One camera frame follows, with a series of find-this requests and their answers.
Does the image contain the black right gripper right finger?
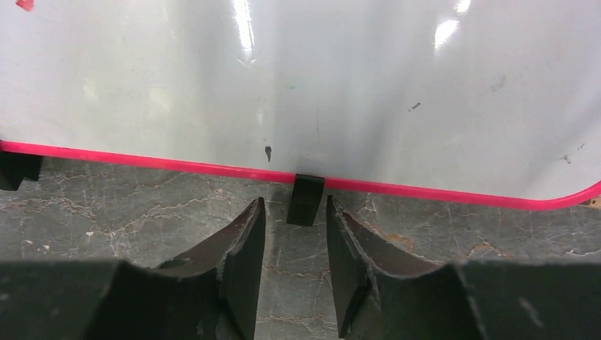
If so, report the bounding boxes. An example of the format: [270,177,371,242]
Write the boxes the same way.
[326,197,600,339]

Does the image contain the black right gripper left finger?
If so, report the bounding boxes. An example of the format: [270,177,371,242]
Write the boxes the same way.
[1,198,266,339]

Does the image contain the pink framed whiteboard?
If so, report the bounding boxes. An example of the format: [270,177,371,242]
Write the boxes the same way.
[1,1,600,210]

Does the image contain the black whiteboard foot clip right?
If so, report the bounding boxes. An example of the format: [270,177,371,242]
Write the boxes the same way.
[286,174,325,227]

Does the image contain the black whiteboard foot clip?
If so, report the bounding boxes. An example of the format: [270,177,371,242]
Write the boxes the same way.
[286,174,325,227]
[1,151,43,191]

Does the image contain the black whiteboard foot clip left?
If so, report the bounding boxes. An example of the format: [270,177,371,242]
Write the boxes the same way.
[1,151,43,191]

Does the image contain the long wooden block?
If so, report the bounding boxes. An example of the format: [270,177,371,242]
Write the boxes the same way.
[580,195,601,210]

